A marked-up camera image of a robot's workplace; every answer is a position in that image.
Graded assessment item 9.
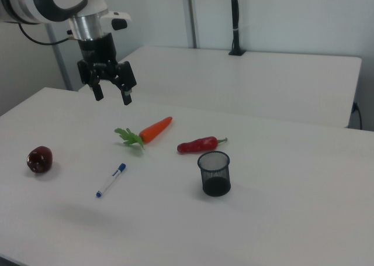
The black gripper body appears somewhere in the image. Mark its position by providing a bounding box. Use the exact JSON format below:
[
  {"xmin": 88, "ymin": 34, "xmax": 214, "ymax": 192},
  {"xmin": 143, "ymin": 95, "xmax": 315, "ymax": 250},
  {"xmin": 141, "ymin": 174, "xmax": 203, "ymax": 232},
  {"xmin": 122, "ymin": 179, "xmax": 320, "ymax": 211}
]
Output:
[{"xmin": 77, "ymin": 32, "xmax": 120, "ymax": 74}]

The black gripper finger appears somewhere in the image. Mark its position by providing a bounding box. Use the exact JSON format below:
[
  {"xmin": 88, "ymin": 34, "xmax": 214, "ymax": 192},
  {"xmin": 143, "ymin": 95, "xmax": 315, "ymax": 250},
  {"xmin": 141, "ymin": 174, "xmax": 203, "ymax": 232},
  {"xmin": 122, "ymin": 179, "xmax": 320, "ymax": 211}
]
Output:
[
  {"xmin": 77, "ymin": 60, "xmax": 105, "ymax": 102},
  {"xmin": 109, "ymin": 60, "xmax": 138, "ymax": 106}
]

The white marker with blue cap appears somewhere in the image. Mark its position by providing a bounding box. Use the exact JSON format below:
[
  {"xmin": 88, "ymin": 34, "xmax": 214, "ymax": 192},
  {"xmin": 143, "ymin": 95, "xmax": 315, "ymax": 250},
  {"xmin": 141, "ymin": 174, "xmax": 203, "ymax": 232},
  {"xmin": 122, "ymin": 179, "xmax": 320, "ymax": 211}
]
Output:
[{"xmin": 95, "ymin": 163, "xmax": 127, "ymax": 199}]

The orange toy carrot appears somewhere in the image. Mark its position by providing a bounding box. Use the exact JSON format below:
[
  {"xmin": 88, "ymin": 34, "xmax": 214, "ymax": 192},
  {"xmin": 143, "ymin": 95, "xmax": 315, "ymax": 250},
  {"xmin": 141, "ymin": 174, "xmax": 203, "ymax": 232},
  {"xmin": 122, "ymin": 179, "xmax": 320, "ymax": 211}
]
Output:
[{"xmin": 114, "ymin": 116, "xmax": 174, "ymax": 150}]

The dark red toy apple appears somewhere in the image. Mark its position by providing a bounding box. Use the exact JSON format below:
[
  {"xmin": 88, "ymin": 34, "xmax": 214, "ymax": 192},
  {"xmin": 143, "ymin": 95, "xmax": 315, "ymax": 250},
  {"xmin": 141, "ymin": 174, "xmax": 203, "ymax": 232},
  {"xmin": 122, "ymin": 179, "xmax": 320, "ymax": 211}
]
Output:
[{"xmin": 26, "ymin": 146, "xmax": 54, "ymax": 174}]

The red toy chili pepper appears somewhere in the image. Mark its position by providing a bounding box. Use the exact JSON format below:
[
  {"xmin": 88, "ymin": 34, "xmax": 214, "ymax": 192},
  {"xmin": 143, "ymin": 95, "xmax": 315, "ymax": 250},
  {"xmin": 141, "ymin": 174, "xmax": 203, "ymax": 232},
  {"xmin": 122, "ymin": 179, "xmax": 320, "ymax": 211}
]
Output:
[{"xmin": 176, "ymin": 136, "xmax": 228, "ymax": 155}]

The black pole with base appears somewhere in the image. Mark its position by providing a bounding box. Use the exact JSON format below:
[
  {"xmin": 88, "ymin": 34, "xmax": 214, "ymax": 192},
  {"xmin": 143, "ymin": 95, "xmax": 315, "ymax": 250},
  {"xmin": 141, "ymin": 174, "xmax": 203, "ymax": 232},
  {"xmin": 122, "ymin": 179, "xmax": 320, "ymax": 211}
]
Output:
[{"xmin": 228, "ymin": 0, "xmax": 246, "ymax": 57}]

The black mesh pen cup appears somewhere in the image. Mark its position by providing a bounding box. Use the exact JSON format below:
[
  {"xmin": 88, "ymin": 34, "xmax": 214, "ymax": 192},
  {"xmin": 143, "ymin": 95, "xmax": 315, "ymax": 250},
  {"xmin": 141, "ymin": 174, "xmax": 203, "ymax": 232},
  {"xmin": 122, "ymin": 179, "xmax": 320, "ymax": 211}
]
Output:
[{"xmin": 197, "ymin": 150, "xmax": 232, "ymax": 197}]

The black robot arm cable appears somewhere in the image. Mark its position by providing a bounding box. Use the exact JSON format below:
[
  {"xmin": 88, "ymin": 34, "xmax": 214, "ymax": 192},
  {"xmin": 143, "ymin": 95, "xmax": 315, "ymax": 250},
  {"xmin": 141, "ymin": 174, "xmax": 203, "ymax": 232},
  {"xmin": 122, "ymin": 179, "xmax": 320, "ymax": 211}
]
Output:
[{"xmin": 18, "ymin": 23, "xmax": 77, "ymax": 46}]

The grey partition frame post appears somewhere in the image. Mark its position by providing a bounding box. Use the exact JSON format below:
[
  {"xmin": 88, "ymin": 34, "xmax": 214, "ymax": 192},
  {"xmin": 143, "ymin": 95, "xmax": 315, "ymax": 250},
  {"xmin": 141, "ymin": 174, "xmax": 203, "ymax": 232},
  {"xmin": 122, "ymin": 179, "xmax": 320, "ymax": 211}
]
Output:
[{"xmin": 181, "ymin": 0, "xmax": 200, "ymax": 49}]

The black cable at table edge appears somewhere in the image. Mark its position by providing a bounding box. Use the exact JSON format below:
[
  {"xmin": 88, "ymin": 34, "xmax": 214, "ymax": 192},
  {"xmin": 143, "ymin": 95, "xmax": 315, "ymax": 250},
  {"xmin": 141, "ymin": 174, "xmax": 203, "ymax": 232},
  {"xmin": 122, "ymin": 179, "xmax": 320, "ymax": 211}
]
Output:
[{"xmin": 352, "ymin": 101, "xmax": 363, "ymax": 130}]

